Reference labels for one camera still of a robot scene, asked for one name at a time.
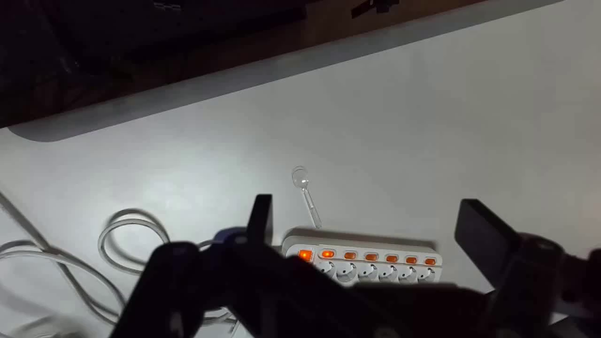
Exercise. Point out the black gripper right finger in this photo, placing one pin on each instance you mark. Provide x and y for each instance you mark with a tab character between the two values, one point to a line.
485	240

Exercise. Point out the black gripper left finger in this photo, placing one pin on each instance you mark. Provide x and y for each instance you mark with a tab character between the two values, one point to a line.
260	225

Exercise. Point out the clear plastic spoon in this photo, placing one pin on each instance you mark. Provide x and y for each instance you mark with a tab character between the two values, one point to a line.
299	176

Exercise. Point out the white multi-socket power strip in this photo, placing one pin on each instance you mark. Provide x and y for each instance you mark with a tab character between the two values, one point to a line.
352	259

